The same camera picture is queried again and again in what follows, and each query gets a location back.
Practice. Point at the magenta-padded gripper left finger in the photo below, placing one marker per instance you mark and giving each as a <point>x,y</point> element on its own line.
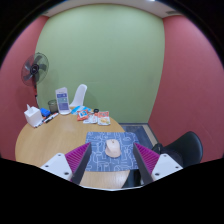
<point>56,165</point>

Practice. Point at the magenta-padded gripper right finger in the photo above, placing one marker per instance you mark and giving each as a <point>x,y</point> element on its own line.
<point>166,165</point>

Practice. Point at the cream white computer mouse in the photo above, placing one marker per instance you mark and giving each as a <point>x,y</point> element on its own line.
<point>112,148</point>

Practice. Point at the dark blue patterned mouse pad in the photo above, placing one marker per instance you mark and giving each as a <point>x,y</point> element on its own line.
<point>100,143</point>

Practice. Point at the black chair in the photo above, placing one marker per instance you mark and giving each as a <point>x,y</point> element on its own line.
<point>186,146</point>

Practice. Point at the black whiteboard marker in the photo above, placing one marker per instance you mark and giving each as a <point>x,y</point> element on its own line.
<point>39,124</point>
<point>51,117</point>

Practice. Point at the white tissue box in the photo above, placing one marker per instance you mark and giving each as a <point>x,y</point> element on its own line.
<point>33,117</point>

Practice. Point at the small blue box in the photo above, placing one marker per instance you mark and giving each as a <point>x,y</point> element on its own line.
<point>45,112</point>

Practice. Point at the dark glass jar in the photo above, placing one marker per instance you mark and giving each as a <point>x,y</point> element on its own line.
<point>52,106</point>

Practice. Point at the blue snack packet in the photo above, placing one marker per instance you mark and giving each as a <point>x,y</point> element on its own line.
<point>77,108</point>

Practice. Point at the clear acrylic sign stand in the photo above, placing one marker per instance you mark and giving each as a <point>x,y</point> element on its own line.
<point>62,100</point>

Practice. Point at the orange and white snack packet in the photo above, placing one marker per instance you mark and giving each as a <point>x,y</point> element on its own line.
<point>104,118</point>

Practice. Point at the small black round cap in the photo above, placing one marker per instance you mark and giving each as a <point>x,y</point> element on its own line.
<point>96,110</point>

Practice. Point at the grey standing fan red pole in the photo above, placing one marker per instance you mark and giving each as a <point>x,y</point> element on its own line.
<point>34,69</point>

